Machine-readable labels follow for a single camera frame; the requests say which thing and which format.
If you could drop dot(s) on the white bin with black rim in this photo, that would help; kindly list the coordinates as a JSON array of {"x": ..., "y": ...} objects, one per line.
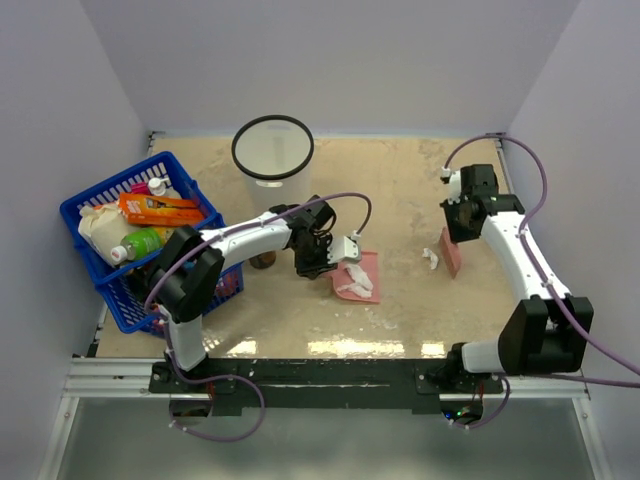
[{"x": 274, "y": 154}]

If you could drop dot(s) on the orange box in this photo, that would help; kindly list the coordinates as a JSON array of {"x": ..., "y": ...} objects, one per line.
[{"x": 140, "y": 209}]

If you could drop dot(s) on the pink dustpan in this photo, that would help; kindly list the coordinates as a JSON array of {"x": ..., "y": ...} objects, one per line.
[{"x": 369, "y": 263}]

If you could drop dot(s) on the beige cloth bag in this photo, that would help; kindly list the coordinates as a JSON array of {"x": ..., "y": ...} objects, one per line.
[{"x": 103, "y": 227}]

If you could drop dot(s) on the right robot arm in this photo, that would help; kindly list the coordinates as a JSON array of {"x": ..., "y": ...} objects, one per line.
[{"x": 544, "y": 334}]

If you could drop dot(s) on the blue plastic basket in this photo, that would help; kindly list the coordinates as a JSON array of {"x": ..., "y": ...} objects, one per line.
[{"x": 122, "y": 286}]

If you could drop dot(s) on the green bottle white cap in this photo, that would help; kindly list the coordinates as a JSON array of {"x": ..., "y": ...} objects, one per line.
[{"x": 139, "y": 244}]

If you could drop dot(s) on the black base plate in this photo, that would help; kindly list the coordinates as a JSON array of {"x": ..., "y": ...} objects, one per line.
[{"x": 233, "y": 385}]

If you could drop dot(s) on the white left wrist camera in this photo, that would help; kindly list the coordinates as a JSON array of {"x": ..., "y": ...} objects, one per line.
[{"x": 344, "y": 249}]

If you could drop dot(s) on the pink hand brush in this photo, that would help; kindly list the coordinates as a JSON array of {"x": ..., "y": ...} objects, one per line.
[{"x": 450, "y": 253}]

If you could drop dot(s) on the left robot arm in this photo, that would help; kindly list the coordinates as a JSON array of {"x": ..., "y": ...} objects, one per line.
[{"x": 182, "y": 278}]

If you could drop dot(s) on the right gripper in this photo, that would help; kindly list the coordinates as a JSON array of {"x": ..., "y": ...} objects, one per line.
[{"x": 457, "y": 235}]

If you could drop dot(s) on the tin can with orange label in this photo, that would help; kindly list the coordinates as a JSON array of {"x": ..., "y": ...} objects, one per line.
[{"x": 264, "y": 260}]

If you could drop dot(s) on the white pump bottle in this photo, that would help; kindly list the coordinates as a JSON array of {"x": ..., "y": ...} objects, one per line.
[{"x": 160, "y": 187}]

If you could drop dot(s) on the white paper scrap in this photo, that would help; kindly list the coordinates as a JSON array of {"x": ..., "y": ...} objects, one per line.
[
  {"x": 352, "y": 279},
  {"x": 432, "y": 258}
]

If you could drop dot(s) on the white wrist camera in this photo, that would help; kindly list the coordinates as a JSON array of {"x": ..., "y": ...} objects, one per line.
[
  {"x": 452, "y": 179},
  {"x": 344, "y": 249}
]

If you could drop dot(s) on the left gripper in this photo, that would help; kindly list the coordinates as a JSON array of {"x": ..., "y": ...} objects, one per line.
[{"x": 313, "y": 270}]

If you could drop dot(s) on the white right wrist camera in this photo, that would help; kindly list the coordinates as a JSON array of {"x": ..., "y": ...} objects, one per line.
[{"x": 452, "y": 179}]

